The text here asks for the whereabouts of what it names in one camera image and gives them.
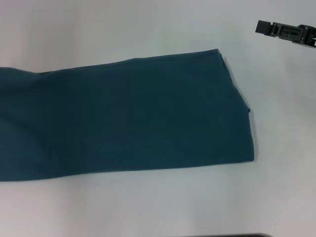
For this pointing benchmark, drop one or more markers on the teal t-shirt with FREE print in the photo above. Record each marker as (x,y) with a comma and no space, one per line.
(123,111)

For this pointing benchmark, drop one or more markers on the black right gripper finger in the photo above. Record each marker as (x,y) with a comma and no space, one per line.
(279,29)

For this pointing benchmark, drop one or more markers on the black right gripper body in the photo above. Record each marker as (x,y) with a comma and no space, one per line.
(311,35)

